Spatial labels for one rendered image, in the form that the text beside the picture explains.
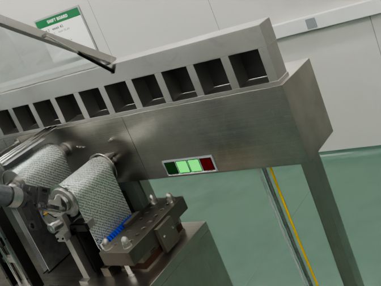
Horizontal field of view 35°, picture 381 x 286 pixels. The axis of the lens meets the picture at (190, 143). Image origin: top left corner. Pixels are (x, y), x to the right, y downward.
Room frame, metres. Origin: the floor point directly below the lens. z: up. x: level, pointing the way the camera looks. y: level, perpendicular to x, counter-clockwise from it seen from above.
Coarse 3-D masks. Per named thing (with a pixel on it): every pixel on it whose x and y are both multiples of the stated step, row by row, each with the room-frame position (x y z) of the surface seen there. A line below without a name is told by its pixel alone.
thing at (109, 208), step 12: (108, 192) 2.35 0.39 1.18; (120, 192) 2.40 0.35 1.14; (96, 204) 2.29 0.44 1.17; (108, 204) 2.33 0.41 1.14; (120, 204) 2.38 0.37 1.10; (84, 216) 2.23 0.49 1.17; (96, 216) 2.27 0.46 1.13; (108, 216) 2.31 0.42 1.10; (120, 216) 2.36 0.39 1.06; (96, 228) 2.25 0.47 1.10; (108, 228) 2.29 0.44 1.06
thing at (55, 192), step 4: (104, 160) 2.43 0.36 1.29; (108, 164) 2.42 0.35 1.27; (52, 192) 2.28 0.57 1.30; (56, 192) 2.26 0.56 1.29; (60, 192) 2.25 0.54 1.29; (64, 192) 2.23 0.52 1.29; (52, 196) 2.28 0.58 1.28; (68, 196) 2.23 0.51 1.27; (72, 200) 2.22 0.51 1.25; (72, 204) 2.23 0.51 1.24; (72, 208) 2.23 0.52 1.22; (68, 212) 2.25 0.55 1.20; (72, 212) 2.24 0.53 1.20
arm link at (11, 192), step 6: (0, 186) 2.05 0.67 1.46; (6, 186) 2.08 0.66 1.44; (0, 192) 2.03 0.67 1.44; (6, 192) 2.05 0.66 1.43; (12, 192) 2.07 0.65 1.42; (0, 198) 2.03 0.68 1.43; (6, 198) 2.04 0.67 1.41; (12, 198) 2.06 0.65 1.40; (0, 204) 2.04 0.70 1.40; (6, 204) 2.05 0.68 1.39
